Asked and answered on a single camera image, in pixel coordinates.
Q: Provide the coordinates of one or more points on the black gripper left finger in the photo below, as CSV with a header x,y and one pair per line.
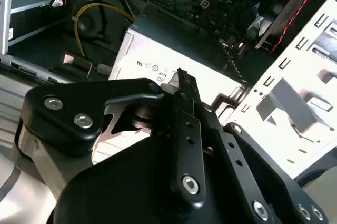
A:
x,y
65,95

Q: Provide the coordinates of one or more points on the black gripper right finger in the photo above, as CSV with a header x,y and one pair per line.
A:
x,y
237,155

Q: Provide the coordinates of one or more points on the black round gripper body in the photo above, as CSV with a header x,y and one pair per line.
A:
x,y
118,195

